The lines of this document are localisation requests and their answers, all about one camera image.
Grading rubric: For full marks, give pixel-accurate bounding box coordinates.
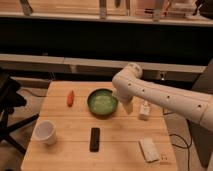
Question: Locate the white spray bottle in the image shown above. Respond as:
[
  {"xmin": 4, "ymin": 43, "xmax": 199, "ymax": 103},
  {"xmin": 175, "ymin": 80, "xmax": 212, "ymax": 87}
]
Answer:
[{"xmin": 139, "ymin": 100, "xmax": 151, "ymax": 120}]

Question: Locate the orange carrot toy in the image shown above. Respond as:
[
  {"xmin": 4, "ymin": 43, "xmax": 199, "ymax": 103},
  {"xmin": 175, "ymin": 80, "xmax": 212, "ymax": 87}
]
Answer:
[{"xmin": 67, "ymin": 90, "xmax": 74, "ymax": 107}]

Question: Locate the white paper cup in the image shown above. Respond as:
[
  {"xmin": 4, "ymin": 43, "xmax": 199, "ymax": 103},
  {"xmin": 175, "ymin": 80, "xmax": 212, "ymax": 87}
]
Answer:
[{"xmin": 33, "ymin": 120, "xmax": 57, "ymax": 145}]

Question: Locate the black office chair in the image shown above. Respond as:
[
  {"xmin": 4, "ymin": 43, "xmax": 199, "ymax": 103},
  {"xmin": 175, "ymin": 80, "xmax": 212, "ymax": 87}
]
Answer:
[{"xmin": 0, "ymin": 68, "xmax": 39, "ymax": 154}]

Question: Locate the black cable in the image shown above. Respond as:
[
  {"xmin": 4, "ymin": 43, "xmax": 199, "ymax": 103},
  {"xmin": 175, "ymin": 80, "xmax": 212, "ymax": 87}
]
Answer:
[{"xmin": 169, "ymin": 111, "xmax": 194, "ymax": 171}]

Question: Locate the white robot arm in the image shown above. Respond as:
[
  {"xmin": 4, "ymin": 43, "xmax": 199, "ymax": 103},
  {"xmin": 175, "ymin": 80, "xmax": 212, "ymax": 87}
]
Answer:
[{"xmin": 112, "ymin": 63, "xmax": 213, "ymax": 132}]

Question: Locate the green ceramic bowl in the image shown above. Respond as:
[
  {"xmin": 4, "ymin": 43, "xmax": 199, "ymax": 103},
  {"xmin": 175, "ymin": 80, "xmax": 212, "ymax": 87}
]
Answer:
[{"xmin": 87, "ymin": 89, "xmax": 118, "ymax": 116}]

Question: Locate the black remote control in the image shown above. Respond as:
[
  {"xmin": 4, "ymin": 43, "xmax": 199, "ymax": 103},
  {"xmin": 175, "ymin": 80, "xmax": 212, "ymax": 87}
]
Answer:
[{"xmin": 89, "ymin": 128, "xmax": 100, "ymax": 152}]

